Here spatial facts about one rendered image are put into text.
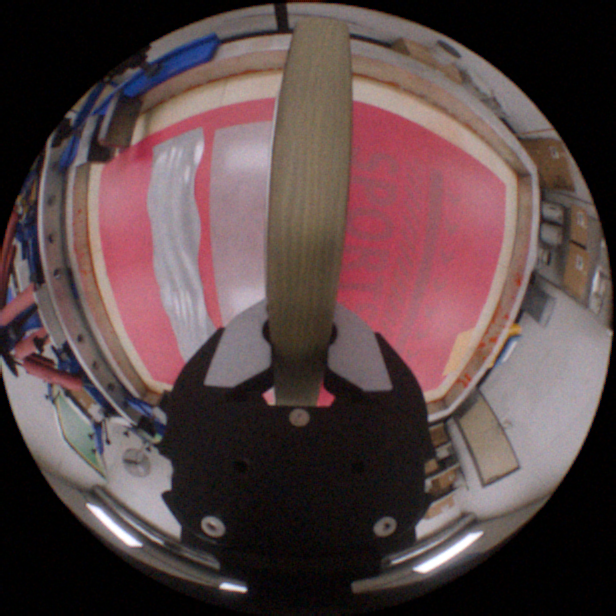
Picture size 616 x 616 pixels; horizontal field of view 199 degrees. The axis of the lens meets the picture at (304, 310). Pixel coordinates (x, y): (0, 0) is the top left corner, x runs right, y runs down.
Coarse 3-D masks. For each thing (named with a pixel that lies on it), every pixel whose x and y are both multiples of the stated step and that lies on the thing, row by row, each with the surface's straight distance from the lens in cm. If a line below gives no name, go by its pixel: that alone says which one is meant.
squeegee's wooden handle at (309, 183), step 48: (336, 48) 12; (288, 96) 8; (336, 96) 9; (288, 144) 7; (336, 144) 7; (288, 192) 6; (336, 192) 7; (288, 240) 6; (336, 240) 7; (288, 288) 7; (336, 288) 7; (288, 336) 8; (288, 384) 10
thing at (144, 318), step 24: (216, 288) 20; (240, 288) 19; (120, 312) 36; (144, 312) 30; (216, 312) 21; (240, 312) 20; (456, 312) 29; (480, 312) 35; (144, 336) 34; (168, 336) 29; (432, 336) 28; (456, 336) 33; (144, 360) 40; (168, 360) 33; (432, 360) 33; (432, 384) 40
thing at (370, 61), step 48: (240, 48) 25; (288, 48) 23; (384, 48) 26; (144, 96) 29; (432, 96) 27; (528, 192) 41; (528, 240) 38; (96, 288) 40; (96, 336) 43; (144, 384) 49
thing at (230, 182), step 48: (144, 144) 28; (240, 144) 19; (384, 144) 20; (432, 144) 24; (144, 192) 25; (240, 192) 18; (480, 192) 29; (144, 240) 25; (240, 240) 17; (480, 240) 29; (144, 288) 27; (480, 288) 32
